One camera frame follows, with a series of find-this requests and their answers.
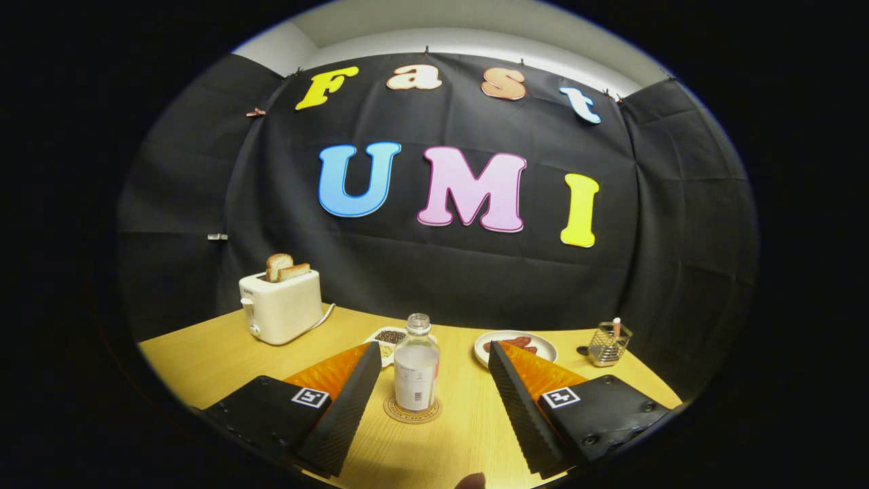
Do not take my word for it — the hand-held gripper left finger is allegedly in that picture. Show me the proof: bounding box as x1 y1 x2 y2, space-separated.
193 342 383 478

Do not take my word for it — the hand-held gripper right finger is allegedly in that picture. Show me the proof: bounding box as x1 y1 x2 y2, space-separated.
487 340 673 476

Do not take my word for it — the round wooden coaster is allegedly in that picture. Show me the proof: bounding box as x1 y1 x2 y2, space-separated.
383 394 443 425

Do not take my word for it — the clear juice bottle white label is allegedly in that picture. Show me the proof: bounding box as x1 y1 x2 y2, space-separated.
393 313 441 413

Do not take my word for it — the white round plate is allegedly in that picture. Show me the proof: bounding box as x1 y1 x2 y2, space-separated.
474 330 559 369

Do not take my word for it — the white divided dish with beans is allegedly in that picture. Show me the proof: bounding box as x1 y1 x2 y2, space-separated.
365 327 437 369

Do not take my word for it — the cream toaster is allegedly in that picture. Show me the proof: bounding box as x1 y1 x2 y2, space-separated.
238 269 325 346

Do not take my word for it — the wooden table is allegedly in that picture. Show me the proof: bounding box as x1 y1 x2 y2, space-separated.
138 304 683 489

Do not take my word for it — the metal wire utensil holder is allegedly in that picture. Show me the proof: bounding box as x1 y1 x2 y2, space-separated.
587 317 633 368

